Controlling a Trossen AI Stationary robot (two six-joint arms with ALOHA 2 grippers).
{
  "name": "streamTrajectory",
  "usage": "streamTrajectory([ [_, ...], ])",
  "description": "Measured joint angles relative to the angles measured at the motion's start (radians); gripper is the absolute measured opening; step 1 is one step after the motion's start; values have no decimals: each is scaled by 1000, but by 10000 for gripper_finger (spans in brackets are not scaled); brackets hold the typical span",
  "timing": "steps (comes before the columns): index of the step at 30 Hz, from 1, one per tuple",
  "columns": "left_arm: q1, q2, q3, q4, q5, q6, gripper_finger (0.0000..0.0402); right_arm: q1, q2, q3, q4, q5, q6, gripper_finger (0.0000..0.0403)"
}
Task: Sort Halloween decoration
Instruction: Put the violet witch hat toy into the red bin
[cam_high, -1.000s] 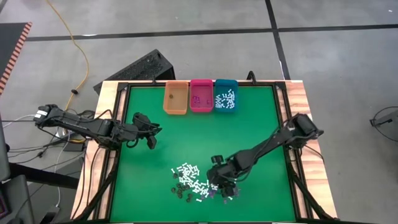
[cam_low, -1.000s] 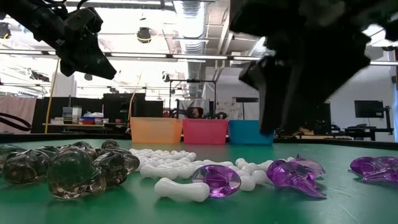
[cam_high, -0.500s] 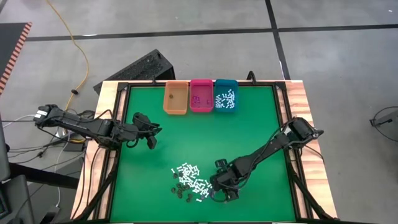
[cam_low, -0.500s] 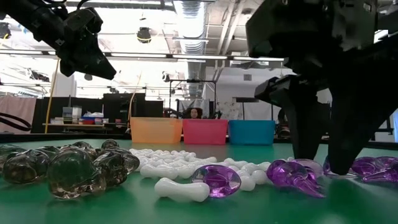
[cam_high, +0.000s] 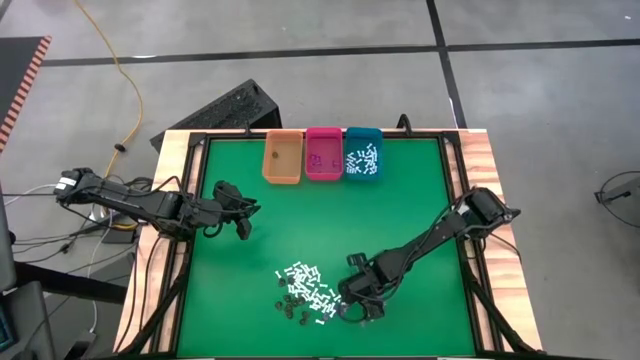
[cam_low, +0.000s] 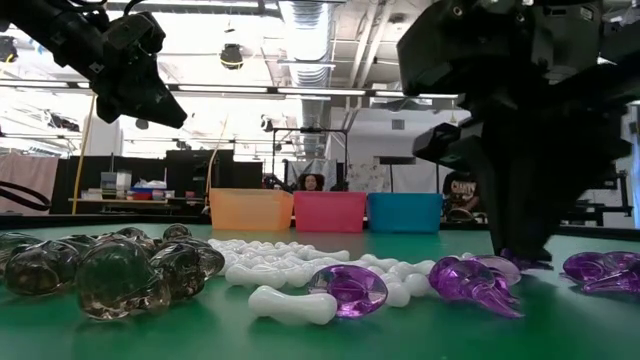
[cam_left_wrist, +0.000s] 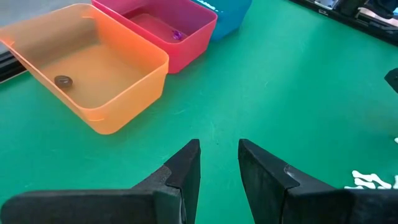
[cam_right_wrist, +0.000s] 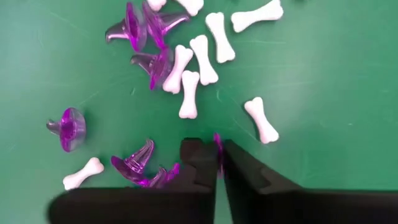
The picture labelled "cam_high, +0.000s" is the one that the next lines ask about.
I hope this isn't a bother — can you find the green table mat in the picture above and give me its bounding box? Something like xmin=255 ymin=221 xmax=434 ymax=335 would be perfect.
xmin=175 ymin=138 xmax=477 ymax=357

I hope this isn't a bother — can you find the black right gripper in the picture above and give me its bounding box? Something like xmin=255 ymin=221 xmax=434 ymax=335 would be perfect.
xmin=338 ymin=253 xmax=397 ymax=322

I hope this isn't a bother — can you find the orange plastic bin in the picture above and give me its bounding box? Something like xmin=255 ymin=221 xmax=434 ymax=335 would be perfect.
xmin=262 ymin=130 xmax=305 ymax=185

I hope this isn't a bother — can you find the black perforated metal case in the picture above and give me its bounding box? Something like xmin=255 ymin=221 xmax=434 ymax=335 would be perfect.
xmin=149 ymin=78 xmax=283 ymax=151

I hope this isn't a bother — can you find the yellow extension cable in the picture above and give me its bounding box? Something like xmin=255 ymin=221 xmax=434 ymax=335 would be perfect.
xmin=73 ymin=0 xmax=145 ymax=189

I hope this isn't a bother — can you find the grey metal post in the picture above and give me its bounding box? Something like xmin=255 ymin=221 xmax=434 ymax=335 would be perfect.
xmin=0 ymin=183 xmax=17 ymax=294

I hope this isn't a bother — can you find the black mat orange striped edge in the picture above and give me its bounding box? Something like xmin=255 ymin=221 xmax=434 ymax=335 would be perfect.
xmin=0 ymin=35 xmax=53 ymax=154

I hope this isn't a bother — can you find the black table frame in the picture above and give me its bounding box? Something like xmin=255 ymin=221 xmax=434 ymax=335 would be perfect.
xmin=114 ymin=127 xmax=541 ymax=360

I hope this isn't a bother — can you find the blue plastic bin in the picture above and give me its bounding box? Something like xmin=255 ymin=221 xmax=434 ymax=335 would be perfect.
xmin=343 ymin=126 xmax=384 ymax=182

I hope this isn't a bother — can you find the black floor cable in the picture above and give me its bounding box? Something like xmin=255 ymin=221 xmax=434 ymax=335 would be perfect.
xmin=593 ymin=169 xmax=640 ymax=255

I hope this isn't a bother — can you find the pink plastic bin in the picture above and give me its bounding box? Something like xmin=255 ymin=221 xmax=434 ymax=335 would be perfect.
xmin=304 ymin=126 xmax=345 ymax=182

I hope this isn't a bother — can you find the wooden table side board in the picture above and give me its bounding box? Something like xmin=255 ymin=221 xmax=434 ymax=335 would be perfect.
xmin=457 ymin=128 xmax=545 ymax=352
xmin=113 ymin=129 xmax=206 ymax=354

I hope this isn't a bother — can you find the black floor bar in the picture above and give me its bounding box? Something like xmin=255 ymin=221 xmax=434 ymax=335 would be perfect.
xmin=13 ymin=261 xmax=129 ymax=305

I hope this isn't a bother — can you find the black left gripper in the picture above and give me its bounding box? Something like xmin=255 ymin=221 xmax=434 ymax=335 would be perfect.
xmin=200 ymin=180 xmax=254 ymax=242

